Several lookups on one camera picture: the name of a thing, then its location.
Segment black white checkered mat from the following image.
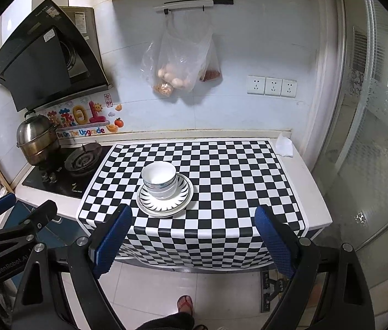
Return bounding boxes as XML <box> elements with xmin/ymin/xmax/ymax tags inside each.
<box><xmin>76</xmin><ymin>140</ymin><xmax>308</xmax><ymax>270</ymax></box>

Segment blue leaf pattern plate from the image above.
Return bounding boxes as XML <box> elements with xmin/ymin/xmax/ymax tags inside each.
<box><xmin>139</xmin><ymin>173</ymin><xmax>192</xmax><ymax>213</ymax></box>

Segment clear plastic bag with eggs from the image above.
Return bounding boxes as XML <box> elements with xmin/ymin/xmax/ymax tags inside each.
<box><xmin>140</xmin><ymin>9</ymin><xmax>214</xmax><ymax>96</ymax></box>

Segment glass sliding door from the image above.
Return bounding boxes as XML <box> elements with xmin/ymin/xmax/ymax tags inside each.
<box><xmin>313</xmin><ymin>0</ymin><xmax>388</xmax><ymax>286</ymax></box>

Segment white floral plate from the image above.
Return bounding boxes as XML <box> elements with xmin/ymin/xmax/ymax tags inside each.
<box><xmin>135</xmin><ymin>178</ymin><xmax>195</xmax><ymax>218</ymax></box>

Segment black range hood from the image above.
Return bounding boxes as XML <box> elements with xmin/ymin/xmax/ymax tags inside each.
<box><xmin>0</xmin><ymin>0</ymin><xmax>109</xmax><ymax>111</ymax></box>

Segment white wall hook rail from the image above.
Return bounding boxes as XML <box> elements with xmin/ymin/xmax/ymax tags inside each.
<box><xmin>153</xmin><ymin>0</ymin><xmax>234</xmax><ymax>14</ymax></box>

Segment white triple wall socket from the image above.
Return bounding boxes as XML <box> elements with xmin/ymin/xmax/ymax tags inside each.
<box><xmin>246</xmin><ymin>75</ymin><xmax>298</xmax><ymax>98</ymax></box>

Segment person right foot sandal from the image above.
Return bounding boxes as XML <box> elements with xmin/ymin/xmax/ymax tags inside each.
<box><xmin>177</xmin><ymin>295</ymin><xmax>194</xmax><ymax>316</ymax></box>

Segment colourful wall sticker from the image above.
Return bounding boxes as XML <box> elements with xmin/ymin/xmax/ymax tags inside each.
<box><xmin>39</xmin><ymin>90</ymin><xmax>125</xmax><ymax>139</ymax></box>

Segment steel steamer pot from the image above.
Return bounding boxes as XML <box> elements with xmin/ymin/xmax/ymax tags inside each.
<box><xmin>17</xmin><ymin>110</ymin><xmax>61</xmax><ymax>165</ymax></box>

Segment white bowl colourful dots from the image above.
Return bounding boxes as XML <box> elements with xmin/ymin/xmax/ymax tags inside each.
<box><xmin>141</xmin><ymin>161</ymin><xmax>176</xmax><ymax>190</ymax></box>

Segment black gas stove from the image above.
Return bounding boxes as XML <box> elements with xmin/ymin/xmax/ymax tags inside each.
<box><xmin>22</xmin><ymin>142</ymin><xmax>111</xmax><ymax>199</ymax></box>

